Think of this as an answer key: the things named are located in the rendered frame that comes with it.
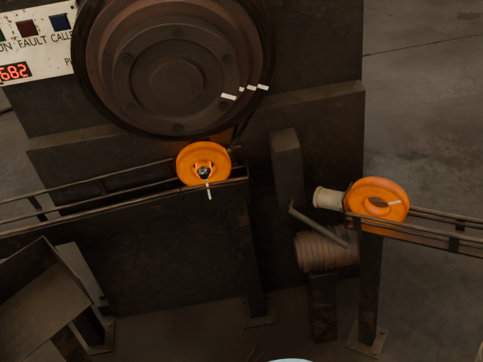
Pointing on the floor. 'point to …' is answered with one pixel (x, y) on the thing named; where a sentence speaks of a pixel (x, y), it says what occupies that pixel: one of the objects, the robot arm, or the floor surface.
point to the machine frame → (164, 288)
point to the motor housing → (324, 274)
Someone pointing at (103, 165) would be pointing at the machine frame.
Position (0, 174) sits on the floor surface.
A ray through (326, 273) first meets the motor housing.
